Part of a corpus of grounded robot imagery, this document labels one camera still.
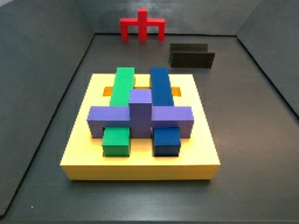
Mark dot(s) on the red three-legged block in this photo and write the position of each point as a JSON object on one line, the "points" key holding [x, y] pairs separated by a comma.
{"points": [[142, 22]]}

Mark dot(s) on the yellow base board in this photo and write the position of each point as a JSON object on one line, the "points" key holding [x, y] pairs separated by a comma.
{"points": [[84, 163]]}

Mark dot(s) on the purple cross block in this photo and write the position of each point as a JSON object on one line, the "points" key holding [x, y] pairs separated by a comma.
{"points": [[141, 116]]}

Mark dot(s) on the blue long block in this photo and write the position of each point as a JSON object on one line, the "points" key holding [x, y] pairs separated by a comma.
{"points": [[166, 134]]}

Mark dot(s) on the green long block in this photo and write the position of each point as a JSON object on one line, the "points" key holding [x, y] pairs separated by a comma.
{"points": [[117, 136]]}

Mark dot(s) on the black foam block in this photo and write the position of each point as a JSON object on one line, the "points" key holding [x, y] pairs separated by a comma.
{"points": [[191, 55]]}

